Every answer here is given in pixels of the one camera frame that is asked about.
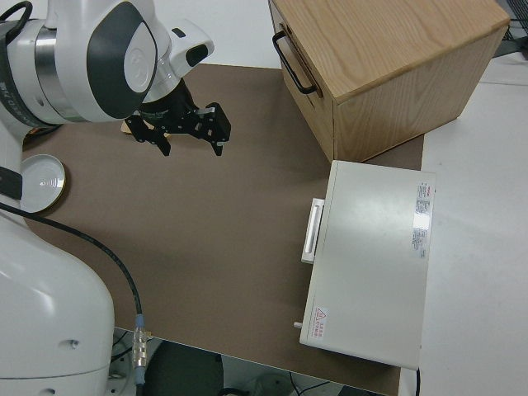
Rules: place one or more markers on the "brown table mat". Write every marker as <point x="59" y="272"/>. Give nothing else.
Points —
<point x="206" y="227"/>

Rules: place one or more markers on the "gray round plate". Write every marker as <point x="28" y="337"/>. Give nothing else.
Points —
<point x="43" y="183"/>

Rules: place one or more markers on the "dark round floor base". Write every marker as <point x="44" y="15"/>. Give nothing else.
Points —
<point x="185" y="371"/>

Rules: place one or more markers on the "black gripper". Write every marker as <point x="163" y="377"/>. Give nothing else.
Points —
<point x="169" y="111"/>

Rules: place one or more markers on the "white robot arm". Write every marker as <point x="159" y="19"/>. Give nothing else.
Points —
<point x="62" y="49"/>

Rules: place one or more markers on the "white toaster oven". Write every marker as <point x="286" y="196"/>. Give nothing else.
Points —
<point x="371" y="255"/>

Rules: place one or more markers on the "black background equipment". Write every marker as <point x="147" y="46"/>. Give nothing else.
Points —
<point x="517" y="8"/>

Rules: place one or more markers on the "light wooden drawer box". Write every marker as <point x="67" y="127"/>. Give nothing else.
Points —
<point x="392" y="49"/>

